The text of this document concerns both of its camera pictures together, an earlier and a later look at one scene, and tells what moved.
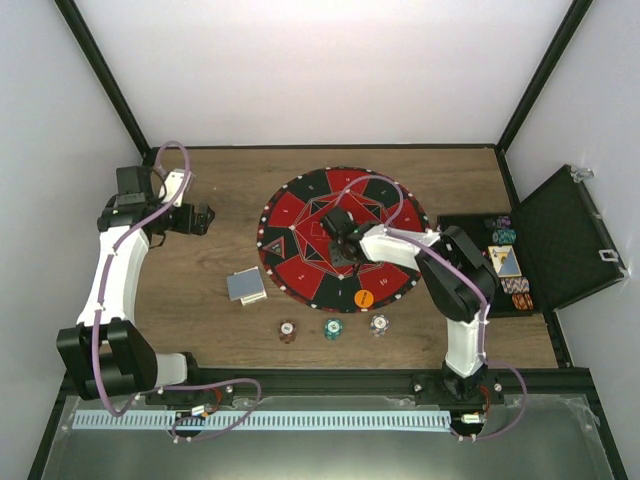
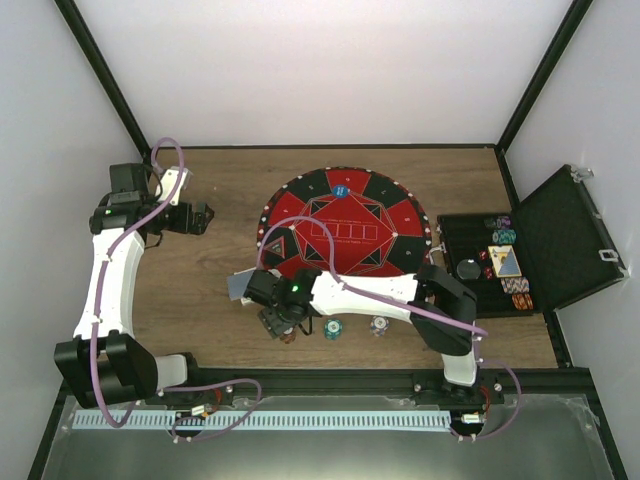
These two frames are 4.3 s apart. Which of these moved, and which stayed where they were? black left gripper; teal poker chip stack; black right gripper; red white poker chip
Moved: black right gripper
Stayed: teal poker chip stack; black left gripper; red white poker chip
